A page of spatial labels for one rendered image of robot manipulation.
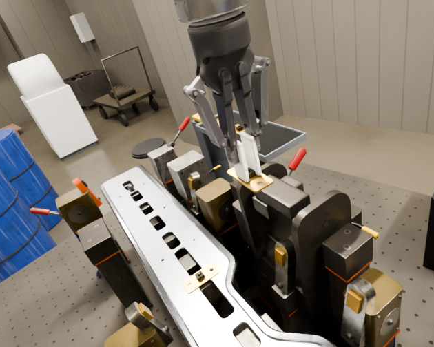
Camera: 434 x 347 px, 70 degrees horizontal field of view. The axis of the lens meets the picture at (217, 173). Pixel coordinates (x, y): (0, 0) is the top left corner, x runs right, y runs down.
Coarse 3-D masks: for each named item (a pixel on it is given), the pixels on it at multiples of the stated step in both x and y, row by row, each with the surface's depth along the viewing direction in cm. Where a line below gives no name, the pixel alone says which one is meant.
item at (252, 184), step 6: (234, 168) 53; (234, 174) 52; (252, 174) 50; (264, 174) 50; (240, 180) 50; (252, 180) 49; (258, 180) 49; (264, 180) 48; (270, 180) 48; (246, 186) 48; (252, 186) 48; (258, 186) 48; (264, 186) 47
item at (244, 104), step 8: (240, 64) 39; (240, 72) 40; (240, 80) 41; (248, 80) 41; (248, 88) 42; (240, 96) 43; (248, 96) 43; (240, 104) 44; (248, 104) 43; (240, 112) 45; (248, 112) 44; (248, 120) 45; (256, 120) 45; (256, 128) 46
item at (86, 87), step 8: (80, 72) 696; (88, 72) 666; (96, 72) 636; (104, 72) 648; (64, 80) 672; (72, 80) 686; (80, 80) 612; (88, 80) 624; (96, 80) 638; (104, 80) 651; (72, 88) 632; (80, 88) 615; (88, 88) 627; (96, 88) 640; (104, 88) 653; (80, 96) 633; (88, 96) 629; (96, 96) 643; (80, 104) 652; (88, 104) 632
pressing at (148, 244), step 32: (128, 192) 111; (160, 192) 105; (128, 224) 94; (192, 224) 86; (160, 256) 79; (192, 256) 76; (224, 256) 73; (160, 288) 71; (224, 288) 66; (192, 320) 61; (224, 320) 59; (256, 320) 57
